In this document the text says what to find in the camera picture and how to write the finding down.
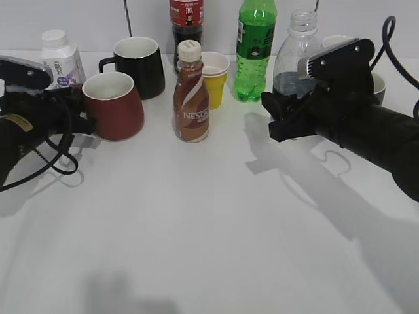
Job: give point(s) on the clear water bottle green label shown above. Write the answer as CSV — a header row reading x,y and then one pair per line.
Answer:
x,y
302,41

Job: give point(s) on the yellow paper cup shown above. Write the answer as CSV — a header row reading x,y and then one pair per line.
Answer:
x,y
215,87

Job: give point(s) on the red mug white interior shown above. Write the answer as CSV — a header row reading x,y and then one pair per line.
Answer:
x,y
113,101

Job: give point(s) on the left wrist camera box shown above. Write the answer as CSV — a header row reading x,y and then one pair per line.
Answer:
x,y
25,73

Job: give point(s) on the white blueberry yogurt carton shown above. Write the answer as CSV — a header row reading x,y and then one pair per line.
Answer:
x,y
63,58

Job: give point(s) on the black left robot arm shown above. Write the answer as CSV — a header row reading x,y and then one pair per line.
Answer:
x,y
63,163

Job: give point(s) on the black mug white interior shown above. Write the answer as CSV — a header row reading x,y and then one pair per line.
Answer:
x,y
140,58

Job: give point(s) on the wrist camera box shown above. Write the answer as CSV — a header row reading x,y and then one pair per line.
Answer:
x,y
25,73
347,61

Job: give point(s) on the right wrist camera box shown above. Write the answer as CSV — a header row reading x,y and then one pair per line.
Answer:
x,y
347,61

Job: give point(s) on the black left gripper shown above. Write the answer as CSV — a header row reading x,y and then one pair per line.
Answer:
x,y
30,117

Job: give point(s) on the dark cola bottle red label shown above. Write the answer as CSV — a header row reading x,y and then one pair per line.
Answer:
x,y
187,19

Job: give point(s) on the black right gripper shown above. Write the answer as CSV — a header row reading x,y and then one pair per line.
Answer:
x,y
342,110

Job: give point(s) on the dark grey mug white interior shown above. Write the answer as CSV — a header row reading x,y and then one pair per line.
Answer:
x,y
379,87

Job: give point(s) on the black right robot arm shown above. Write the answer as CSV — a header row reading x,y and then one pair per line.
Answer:
x,y
396,151

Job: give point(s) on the white ceramic mug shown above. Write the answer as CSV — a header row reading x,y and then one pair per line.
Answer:
x,y
334,40

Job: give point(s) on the brown Nescafe coffee bottle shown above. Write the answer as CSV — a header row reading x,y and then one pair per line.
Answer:
x,y
191,105

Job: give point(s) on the green soda bottle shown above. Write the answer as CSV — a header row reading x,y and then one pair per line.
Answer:
x,y
256,26

